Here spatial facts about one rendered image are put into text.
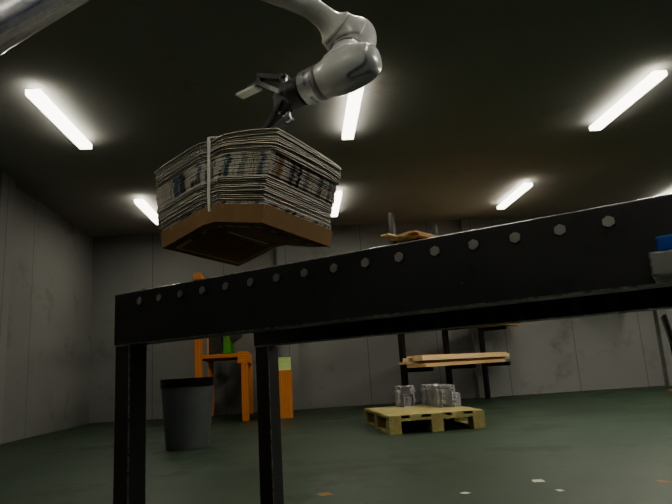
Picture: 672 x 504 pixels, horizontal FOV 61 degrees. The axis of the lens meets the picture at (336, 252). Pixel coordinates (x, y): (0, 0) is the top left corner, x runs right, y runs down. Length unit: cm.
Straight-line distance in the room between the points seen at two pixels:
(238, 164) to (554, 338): 964
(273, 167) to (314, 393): 862
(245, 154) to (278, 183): 11
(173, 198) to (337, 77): 51
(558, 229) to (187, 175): 94
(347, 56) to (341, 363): 865
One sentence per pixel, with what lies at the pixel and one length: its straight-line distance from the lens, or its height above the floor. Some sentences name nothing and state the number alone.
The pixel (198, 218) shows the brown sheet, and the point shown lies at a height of 98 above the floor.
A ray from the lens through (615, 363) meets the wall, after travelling 1120.
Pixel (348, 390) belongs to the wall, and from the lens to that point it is 987.
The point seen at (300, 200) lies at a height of 101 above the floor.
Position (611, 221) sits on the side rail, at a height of 77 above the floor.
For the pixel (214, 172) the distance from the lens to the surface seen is 144.
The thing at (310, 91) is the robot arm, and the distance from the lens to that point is 147.
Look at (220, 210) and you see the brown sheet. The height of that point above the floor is 98.
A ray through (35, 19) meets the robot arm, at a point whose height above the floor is 134.
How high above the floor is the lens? 59
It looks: 12 degrees up
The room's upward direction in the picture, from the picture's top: 4 degrees counter-clockwise
